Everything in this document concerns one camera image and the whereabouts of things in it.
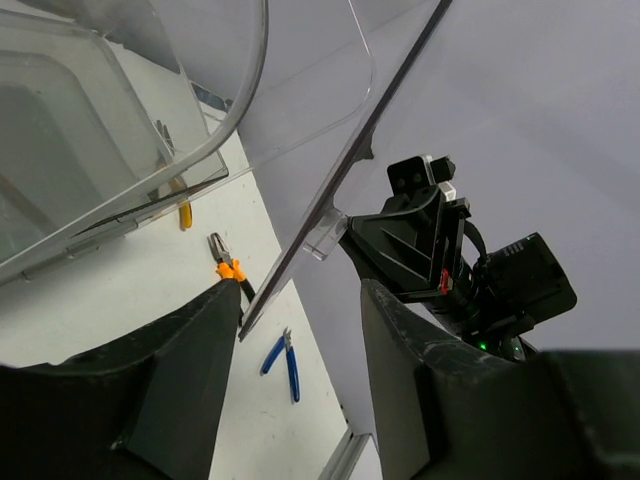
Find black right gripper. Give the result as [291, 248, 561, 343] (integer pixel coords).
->
[344, 187, 470, 303]

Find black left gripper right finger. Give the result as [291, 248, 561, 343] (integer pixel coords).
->
[360, 280, 639, 479]

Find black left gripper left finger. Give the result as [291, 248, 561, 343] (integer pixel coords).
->
[1, 280, 241, 479]

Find orange black pliers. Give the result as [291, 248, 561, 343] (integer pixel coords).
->
[207, 232, 256, 303]

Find yellow needle-nose pliers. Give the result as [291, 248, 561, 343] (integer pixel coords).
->
[155, 119, 194, 230]

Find clear plastic drawer organizer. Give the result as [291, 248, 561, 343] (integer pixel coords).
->
[0, 0, 454, 341]

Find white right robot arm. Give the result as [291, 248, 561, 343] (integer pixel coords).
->
[340, 186, 577, 362]

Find blue cutters right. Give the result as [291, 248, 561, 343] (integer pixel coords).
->
[260, 328, 301, 404]

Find aluminium table frame rail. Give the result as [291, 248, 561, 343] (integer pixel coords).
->
[318, 429, 373, 480]

